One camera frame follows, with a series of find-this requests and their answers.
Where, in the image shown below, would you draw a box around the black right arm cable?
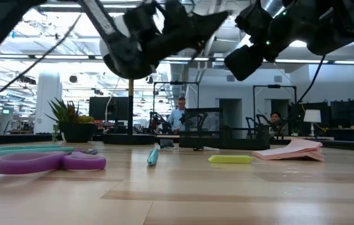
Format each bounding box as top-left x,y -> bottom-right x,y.
275,55 -> 327,139

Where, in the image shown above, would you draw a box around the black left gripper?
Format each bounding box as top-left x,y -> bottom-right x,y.
123,0 -> 231,63

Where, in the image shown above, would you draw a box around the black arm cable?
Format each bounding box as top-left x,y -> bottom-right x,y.
275,55 -> 327,139
0,14 -> 83,109

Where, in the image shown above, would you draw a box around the dark blue storage cabinet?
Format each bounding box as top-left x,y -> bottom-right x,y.
330,99 -> 354,129

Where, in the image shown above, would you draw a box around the small potted green plant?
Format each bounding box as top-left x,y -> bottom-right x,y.
44,97 -> 96,144

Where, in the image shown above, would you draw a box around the black background screen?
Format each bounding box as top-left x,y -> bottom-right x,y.
290,102 -> 330,131

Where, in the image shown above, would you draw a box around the teal pen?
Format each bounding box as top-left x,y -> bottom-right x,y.
146,143 -> 161,167

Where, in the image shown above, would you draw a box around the black background rig frame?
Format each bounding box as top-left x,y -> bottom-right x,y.
252,84 -> 298,129

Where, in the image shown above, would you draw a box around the standing person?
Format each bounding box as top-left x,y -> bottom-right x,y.
166,96 -> 188,133

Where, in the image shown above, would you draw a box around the pink sticky note pad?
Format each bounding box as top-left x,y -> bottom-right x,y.
251,138 -> 326,163

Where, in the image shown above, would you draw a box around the black mesh desk organizer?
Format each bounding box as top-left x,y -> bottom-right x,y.
179,107 -> 271,151

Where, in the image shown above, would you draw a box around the purple handled scissors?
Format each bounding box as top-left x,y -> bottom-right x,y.
0,148 -> 107,175

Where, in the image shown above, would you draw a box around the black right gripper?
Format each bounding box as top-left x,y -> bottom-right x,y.
224,0 -> 293,82

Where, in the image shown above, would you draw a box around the black background monitor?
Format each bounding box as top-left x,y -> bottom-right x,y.
88,96 -> 130,121

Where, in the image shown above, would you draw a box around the black aluminium rig frame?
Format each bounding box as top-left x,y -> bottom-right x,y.
0,132 -> 354,153

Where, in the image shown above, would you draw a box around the seated person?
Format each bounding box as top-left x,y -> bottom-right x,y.
269,111 -> 283,134

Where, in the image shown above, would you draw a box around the small white shade lamp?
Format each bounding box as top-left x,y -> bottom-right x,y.
303,109 -> 322,138

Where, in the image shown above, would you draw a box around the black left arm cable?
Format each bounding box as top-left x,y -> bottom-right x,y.
0,14 -> 83,109

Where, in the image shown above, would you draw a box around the small yellow sticky notes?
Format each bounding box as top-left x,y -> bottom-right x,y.
208,154 -> 255,164

